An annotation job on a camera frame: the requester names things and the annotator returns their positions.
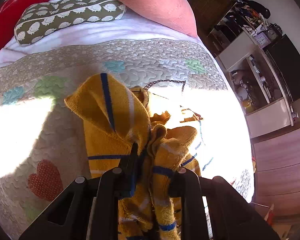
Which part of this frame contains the white shelf cabinet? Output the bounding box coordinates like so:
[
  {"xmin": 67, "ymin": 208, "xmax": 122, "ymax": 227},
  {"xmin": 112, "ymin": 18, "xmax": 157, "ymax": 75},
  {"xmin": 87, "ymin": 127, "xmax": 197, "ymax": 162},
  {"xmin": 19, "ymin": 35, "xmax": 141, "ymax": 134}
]
[{"xmin": 208, "ymin": 0, "xmax": 300, "ymax": 138}]

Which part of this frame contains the green hedgehog pattern pillow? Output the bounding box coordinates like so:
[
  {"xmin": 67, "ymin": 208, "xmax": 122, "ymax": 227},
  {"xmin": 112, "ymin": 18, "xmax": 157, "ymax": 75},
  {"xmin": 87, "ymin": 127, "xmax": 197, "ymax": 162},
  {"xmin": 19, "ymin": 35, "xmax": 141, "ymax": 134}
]
[{"xmin": 14, "ymin": 0, "xmax": 126, "ymax": 46}]

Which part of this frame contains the yellow striped knit sweater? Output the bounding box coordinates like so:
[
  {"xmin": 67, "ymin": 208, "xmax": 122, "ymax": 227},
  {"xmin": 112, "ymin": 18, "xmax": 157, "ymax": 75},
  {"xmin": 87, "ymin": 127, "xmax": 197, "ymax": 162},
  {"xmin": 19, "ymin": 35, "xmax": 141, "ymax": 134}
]
[{"xmin": 65, "ymin": 73, "xmax": 200, "ymax": 239}]

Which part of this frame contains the small round alarm clock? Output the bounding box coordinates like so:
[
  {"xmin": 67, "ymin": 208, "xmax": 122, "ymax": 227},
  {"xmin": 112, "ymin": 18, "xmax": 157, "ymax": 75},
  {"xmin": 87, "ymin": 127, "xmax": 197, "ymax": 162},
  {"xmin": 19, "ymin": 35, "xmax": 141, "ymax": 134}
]
[{"xmin": 266, "ymin": 24, "xmax": 283, "ymax": 42}]

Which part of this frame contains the pink corduroy pillow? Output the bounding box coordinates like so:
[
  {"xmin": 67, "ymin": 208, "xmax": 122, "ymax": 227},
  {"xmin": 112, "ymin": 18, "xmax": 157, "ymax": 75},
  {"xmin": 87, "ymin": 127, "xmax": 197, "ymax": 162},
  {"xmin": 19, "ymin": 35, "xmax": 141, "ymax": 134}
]
[{"xmin": 119, "ymin": 0, "xmax": 198, "ymax": 37}]

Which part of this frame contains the quilted heart pattern bedspread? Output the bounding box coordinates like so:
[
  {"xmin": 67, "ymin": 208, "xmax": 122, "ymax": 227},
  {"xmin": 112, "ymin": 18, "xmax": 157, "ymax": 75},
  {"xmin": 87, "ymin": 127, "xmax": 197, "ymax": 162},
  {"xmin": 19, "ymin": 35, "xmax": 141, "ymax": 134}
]
[{"xmin": 0, "ymin": 39, "xmax": 254, "ymax": 239}]

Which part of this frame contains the white square clock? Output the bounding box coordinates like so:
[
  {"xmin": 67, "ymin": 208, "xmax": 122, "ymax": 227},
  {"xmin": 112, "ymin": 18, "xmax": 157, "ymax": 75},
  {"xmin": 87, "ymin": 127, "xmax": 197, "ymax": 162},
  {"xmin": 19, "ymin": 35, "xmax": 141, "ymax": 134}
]
[{"xmin": 254, "ymin": 32, "xmax": 271, "ymax": 48}]

